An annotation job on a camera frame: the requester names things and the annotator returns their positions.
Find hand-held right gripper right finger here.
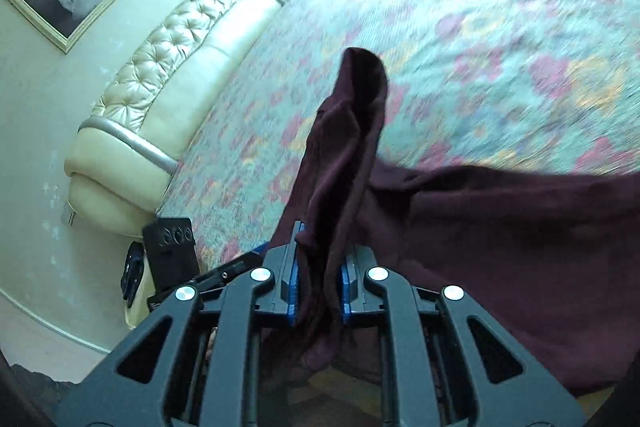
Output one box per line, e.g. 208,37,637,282
341,244,588,427

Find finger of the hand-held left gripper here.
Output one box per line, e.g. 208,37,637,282
192,243,268,294

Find maroon pants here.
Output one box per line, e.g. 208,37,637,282
260,47,640,395

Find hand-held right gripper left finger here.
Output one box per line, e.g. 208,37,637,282
55,221,302,427

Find bed with patterned cover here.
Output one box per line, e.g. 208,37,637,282
156,0,640,278

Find cream tufted headboard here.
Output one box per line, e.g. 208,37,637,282
64,0,296,238

